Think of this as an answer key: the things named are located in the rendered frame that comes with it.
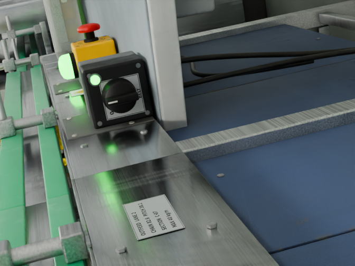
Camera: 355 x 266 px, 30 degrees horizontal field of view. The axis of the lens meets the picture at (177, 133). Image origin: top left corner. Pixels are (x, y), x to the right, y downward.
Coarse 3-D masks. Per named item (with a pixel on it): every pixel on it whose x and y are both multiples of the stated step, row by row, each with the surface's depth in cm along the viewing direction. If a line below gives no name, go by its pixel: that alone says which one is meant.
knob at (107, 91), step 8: (112, 80) 84; (120, 80) 84; (128, 80) 85; (104, 88) 84; (112, 88) 83; (120, 88) 83; (128, 88) 83; (104, 96) 84; (112, 96) 83; (120, 96) 82; (128, 96) 82; (136, 96) 83; (112, 104) 82; (120, 104) 84; (128, 104) 84; (120, 112) 84
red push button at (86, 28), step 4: (84, 24) 114; (88, 24) 113; (92, 24) 113; (96, 24) 113; (80, 28) 113; (84, 28) 112; (88, 28) 112; (92, 28) 113; (96, 28) 113; (80, 32) 113; (84, 32) 113; (88, 32) 114; (92, 32) 114; (88, 36) 114; (92, 36) 114
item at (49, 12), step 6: (48, 0) 156; (48, 6) 156; (48, 12) 156; (48, 18) 173; (54, 24) 158; (54, 30) 158; (54, 36) 158; (54, 42) 159; (54, 48) 175; (60, 48) 160
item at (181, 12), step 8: (176, 0) 82; (184, 0) 82; (192, 0) 83; (200, 0) 83; (208, 0) 83; (176, 8) 83; (184, 8) 83; (192, 8) 83; (200, 8) 84; (208, 8) 84; (176, 16) 83; (184, 16) 84
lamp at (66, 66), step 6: (66, 54) 114; (72, 54) 114; (60, 60) 113; (66, 60) 113; (72, 60) 113; (60, 66) 113; (66, 66) 113; (72, 66) 113; (60, 72) 114; (66, 72) 113; (72, 72) 114; (66, 78) 115; (72, 78) 115
